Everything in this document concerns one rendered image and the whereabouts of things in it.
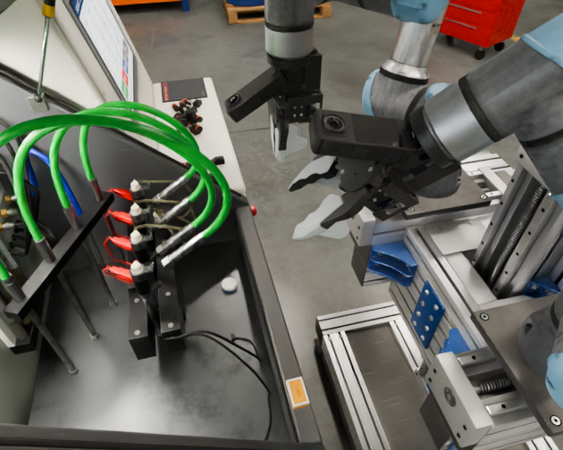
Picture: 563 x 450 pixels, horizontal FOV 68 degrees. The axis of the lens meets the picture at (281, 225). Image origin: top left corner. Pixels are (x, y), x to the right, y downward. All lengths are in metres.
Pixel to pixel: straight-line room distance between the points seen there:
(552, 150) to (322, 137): 0.21
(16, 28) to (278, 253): 1.67
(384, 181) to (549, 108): 0.17
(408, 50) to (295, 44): 0.41
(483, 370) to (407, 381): 0.85
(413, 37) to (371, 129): 0.59
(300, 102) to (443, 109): 0.33
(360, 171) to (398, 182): 0.05
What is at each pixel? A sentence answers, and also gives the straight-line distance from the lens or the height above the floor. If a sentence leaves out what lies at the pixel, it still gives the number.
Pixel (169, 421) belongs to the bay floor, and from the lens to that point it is 0.96.
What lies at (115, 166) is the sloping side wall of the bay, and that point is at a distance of 1.03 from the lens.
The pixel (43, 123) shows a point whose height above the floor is 1.42.
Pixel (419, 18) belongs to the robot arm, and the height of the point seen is 1.50.
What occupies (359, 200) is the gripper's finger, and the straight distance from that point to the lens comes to 0.48.
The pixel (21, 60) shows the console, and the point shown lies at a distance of 0.98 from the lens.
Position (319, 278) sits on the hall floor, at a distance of 2.18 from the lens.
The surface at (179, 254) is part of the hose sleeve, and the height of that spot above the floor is 1.15.
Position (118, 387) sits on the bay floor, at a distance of 1.02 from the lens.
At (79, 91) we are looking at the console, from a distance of 0.99.
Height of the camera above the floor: 1.70
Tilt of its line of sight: 44 degrees down
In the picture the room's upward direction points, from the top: straight up
